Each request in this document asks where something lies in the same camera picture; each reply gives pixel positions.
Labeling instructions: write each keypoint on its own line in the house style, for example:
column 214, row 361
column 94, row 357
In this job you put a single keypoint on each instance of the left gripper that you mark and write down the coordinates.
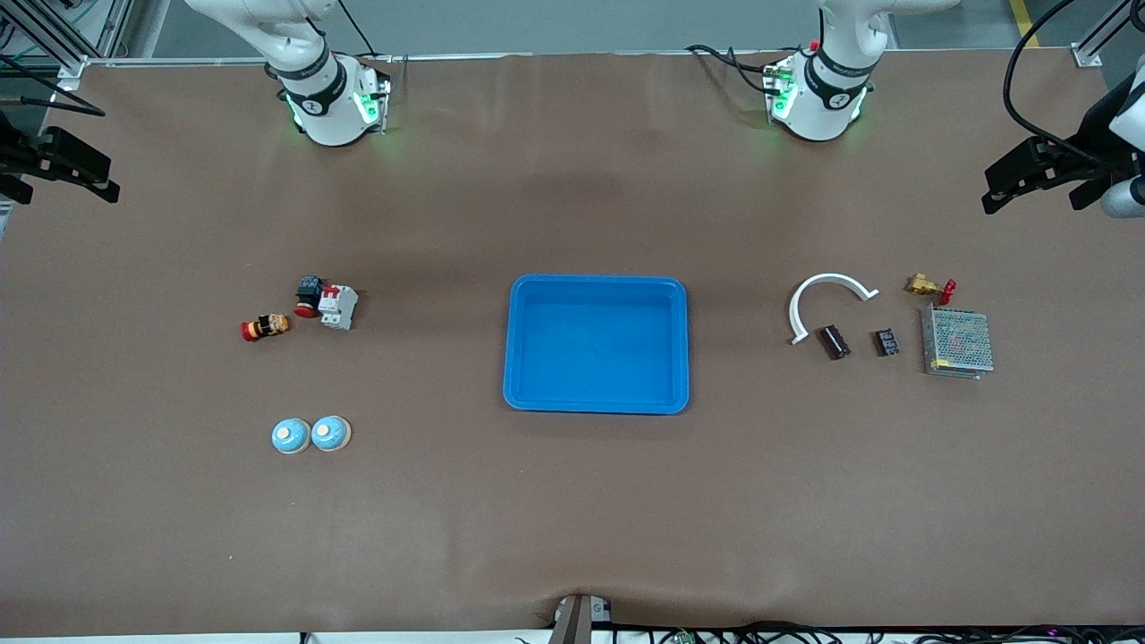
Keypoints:
column 1089, row 141

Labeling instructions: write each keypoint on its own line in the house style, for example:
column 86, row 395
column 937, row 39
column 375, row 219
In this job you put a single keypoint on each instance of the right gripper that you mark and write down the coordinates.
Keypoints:
column 12, row 150

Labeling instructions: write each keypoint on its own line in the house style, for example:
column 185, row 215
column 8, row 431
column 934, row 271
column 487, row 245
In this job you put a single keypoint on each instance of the small black electrolytic capacitor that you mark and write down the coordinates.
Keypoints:
column 886, row 342

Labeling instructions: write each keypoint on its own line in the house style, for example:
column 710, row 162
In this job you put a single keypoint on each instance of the large black electrolytic capacitor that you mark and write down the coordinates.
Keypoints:
column 835, row 342

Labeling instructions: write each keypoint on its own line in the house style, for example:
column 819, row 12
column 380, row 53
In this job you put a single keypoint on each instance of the blue bell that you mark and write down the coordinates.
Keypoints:
column 331, row 433
column 291, row 436

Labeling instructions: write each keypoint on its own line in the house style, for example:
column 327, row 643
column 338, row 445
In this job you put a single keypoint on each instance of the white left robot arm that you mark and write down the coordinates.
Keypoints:
column 818, row 107

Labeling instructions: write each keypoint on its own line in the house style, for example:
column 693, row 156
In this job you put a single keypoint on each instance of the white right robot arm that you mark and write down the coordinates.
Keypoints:
column 326, row 112

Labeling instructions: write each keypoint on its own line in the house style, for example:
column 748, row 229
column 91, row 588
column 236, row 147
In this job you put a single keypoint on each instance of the blue plastic tray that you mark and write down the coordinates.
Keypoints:
column 595, row 344

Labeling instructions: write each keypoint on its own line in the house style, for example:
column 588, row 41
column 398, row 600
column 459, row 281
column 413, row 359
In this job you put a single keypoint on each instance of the metal mesh power supply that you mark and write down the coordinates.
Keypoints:
column 959, row 342

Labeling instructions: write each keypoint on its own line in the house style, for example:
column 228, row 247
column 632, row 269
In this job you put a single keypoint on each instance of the white curved plastic clamp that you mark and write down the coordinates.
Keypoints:
column 832, row 278

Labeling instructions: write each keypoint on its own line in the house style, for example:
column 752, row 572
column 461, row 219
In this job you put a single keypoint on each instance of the red emergency button orange body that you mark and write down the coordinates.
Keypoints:
column 266, row 327

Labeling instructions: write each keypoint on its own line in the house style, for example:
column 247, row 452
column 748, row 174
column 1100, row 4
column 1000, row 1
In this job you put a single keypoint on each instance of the red push button black body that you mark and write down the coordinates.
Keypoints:
column 309, row 295

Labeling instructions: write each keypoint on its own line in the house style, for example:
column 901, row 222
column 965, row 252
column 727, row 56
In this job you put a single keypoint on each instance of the aluminium frame corner post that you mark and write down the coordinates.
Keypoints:
column 72, row 67
column 1087, row 55

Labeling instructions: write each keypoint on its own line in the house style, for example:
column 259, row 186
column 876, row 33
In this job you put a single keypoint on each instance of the white circuit breaker red switch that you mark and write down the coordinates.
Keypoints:
column 338, row 307

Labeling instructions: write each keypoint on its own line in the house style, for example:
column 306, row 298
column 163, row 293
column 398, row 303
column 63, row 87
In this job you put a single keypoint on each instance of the grey metal bracket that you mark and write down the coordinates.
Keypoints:
column 580, row 617

